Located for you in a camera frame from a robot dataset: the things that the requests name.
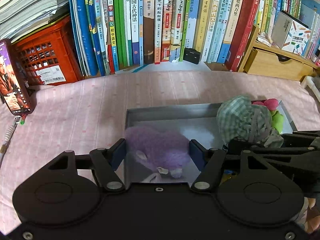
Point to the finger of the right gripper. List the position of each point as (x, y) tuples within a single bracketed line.
[(300, 137), (288, 148)]

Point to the white pipe frame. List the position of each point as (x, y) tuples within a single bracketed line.
[(308, 82)]

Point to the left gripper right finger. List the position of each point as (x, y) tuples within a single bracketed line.
[(210, 164)]

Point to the stack of books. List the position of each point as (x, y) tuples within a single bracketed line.
[(21, 17)]

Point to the pink striped tablecloth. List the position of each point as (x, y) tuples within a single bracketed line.
[(90, 114)]

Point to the white grey cardboard box tray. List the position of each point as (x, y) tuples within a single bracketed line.
[(194, 122)]

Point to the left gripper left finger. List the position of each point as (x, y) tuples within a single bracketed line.
[(105, 163)]

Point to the white patterned label box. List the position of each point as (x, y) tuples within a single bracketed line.
[(290, 34)]

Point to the row of upright books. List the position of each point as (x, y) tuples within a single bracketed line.
[(111, 35)]

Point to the red plastic crate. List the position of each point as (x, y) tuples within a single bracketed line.
[(48, 55)]

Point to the green checked drawstring pouch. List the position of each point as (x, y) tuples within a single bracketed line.
[(238, 119)]

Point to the pink green scrunchie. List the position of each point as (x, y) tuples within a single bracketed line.
[(277, 117)]

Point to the wooden drawer organizer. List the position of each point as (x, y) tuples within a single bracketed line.
[(260, 59)]

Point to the small black box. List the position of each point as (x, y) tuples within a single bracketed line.
[(191, 55)]

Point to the smartphone on stand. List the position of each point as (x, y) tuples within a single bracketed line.
[(13, 90)]

